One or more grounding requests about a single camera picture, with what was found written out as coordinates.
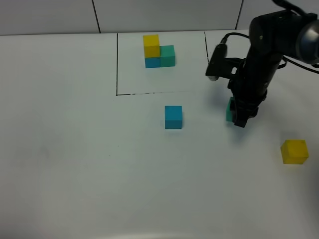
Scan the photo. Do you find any template yellow cube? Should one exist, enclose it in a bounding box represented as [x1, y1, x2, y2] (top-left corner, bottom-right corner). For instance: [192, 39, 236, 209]
[143, 34, 160, 58]

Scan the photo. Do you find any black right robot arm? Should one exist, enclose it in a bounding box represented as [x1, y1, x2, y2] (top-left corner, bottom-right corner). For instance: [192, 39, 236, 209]
[228, 0, 319, 127]

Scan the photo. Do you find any template green cube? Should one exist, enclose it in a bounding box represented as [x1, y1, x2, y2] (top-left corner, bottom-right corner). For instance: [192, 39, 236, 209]
[160, 45, 175, 67]

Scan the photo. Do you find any black camera cable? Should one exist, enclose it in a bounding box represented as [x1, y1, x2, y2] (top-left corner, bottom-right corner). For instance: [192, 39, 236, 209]
[220, 32, 250, 46]

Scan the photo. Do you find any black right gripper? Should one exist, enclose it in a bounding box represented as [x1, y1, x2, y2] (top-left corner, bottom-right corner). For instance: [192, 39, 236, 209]
[227, 58, 268, 128]

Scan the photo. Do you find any template blue cube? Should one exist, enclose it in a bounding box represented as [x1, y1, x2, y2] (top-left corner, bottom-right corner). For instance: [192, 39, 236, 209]
[145, 57, 160, 68]

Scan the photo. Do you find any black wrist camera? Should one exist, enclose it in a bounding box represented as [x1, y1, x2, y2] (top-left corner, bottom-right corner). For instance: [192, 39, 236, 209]
[205, 43, 227, 81]

